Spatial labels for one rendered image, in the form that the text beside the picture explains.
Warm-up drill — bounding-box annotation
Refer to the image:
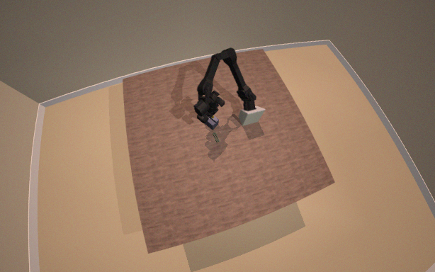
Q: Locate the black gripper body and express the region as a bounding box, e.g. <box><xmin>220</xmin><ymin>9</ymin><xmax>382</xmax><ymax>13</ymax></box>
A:
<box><xmin>197</xmin><ymin>97</ymin><xmax>225</xmax><ymax>123</ymax></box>

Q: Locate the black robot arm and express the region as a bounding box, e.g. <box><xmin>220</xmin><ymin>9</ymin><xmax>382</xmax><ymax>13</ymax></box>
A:
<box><xmin>193</xmin><ymin>47</ymin><xmax>256</xmax><ymax>116</ymax></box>

